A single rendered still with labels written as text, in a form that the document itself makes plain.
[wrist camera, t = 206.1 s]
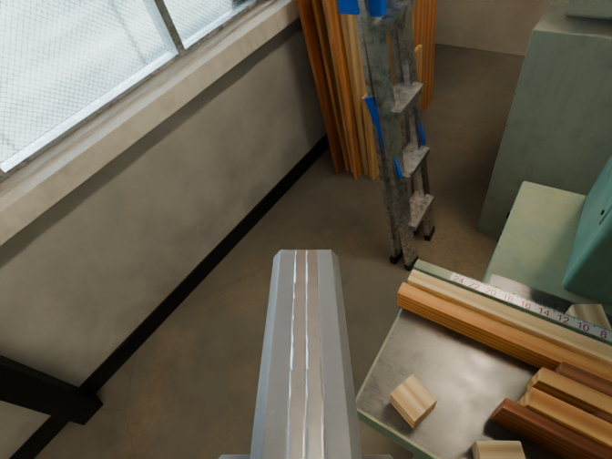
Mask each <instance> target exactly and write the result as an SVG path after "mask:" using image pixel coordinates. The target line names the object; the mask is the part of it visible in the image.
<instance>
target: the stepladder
mask: <svg viewBox="0 0 612 459"><path fill-rule="evenodd" d="M337 3H338V10H339V13H340V14H346V15H355V20H356V26H357V32H358V38H359V44H360V50H361V56H362V67H363V73H364V79H365V85H366V91H367V97H365V102H366V104H367V107H368V109H369V111H370V115H371V121H372V132H373V138H374V144H375V150H376V156H377V162H378V168H379V174H380V180H381V186H382V197H383V203H384V209H385V215H386V221H387V227H388V232H389V239H390V244H391V251H392V256H391V257H390V263H391V264H393V265H395V264H396V263H397V262H398V261H399V259H400V258H401V257H402V256H404V262H405V264H404V267H405V269H406V270H408V271H411V270H412V269H413V266H414V264H415V262H416V261H417V260H419V258H418V256H417V254H416V248H415V241H414V236H415V235H416V233H417V231H418V229H419V226H420V223H421V221H423V229H424V240H427V241H431V239H432V236H433V234H434V231H435V229H434V225H433V215H432V207H431V205H432V204H433V202H434V196H431V195H430V190H429V180H428V172H427V163H426V157H427V156H428V154H429V153H430V148H428V147H426V146H425V145H424V144H426V139H425V136H424V132H423V121H422V112H421V103H420V95H421V94H422V93H423V83H418V77H417V68H416V60H415V51H414V42H413V26H412V17H411V11H412V10H413V9H414V8H415V0H337ZM386 34H387V35H389V34H390V37H391V45H392V53H393V69H394V77H395V86H393V80H392V72H391V66H390V59H389V53H388V46H387V40H386ZM408 115H409V119H408ZM398 120H400V128H401V136H402V144H403V150H402V144H401V138H400V131H399V125H398ZM409 121H410V129H411V135H412V142H413V143H411V140H410V129H409ZM415 173H416V176H417V182H418V189H419V191H414V181H413V176H414V174H415ZM395 211H396V215H395ZM396 217H397V219H396ZM397 224H398V227H399V232H400V237H401V243H402V247H403V249H402V250H401V249H400V244H399V237H398V229H397Z"/></svg>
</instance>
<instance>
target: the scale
mask: <svg viewBox="0 0 612 459"><path fill-rule="evenodd" d="M450 280H451V281H455V282H457V283H460V284H463V285H464V286H467V287H469V288H472V289H475V290H477V291H480V292H483V293H486V294H488V295H491V296H494V297H496V298H498V299H500V300H503V301H507V302H510V303H512V304H514V305H517V306H519V307H522V308H524V309H527V310H530V311H533V312H535V313H538V314H541V315H543V316H546V317H547V318H550V319H553V320H555V321H560V322H562V323H564V324H566V325H569V326H572V327H574V328H577V329H579V330H581V331H584V332H588V333H590V334H593V335H596V336H597V337H600V338H602V339H605V340H608V341H610V342H612V331H611V330H608V329H606V328H603V327H600V326H598V325H595V324H593V323H590V322H588V321H583V320H581V319H578V318H576V317H574V316H571V315H568V314H566V313H563V312H561V311H557V310H554V309H551V308H549V307H546V306H544V305H542V304H539V303H536V302H534V301H530V300H528V299H525V298H522V297H520V296H517V295H514V294H512V293H510V292H507V291H503V290H500V289H497V288H496V287H493V286H490V285H488V284H485V283H482V282H481V281H478V280H473V279H471V278H468V277H465V276H464V275H461V274H458V273H456V272H453V274H452V276H451V278H450Z"/></svg>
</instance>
